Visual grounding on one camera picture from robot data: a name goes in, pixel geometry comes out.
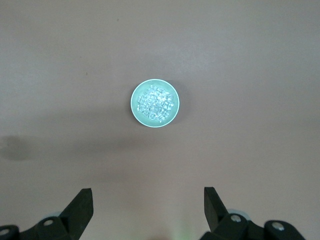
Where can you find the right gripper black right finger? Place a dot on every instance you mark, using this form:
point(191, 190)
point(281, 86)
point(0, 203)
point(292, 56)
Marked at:
point(225, 225)

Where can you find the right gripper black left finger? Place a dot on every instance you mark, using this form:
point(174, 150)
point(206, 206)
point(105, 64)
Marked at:
point(72, 220)

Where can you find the pile of clear ice cubes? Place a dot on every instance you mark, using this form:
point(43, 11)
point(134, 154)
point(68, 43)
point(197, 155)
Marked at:
point(155, 102)

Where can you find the green ceramic bowl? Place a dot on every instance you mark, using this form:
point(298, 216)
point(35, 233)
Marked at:
point(140, 118)

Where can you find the brown table cover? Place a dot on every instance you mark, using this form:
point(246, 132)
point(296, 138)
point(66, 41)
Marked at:
point(75, 50)

